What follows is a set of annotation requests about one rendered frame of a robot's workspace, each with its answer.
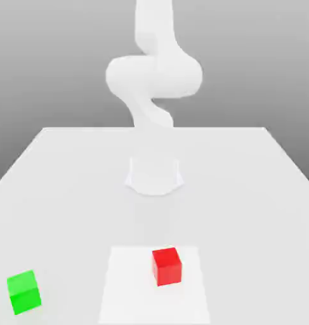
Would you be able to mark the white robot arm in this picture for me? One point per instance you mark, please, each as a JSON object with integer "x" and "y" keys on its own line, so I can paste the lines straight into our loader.
{"x": 154, "y": 76}

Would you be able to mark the small red cube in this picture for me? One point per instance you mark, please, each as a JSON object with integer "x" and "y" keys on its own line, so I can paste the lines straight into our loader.
{"x": 167, "y": 267}

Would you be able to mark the small green cube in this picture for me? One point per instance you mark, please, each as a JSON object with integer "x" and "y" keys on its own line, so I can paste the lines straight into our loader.
{"x": 24, "y": 293}

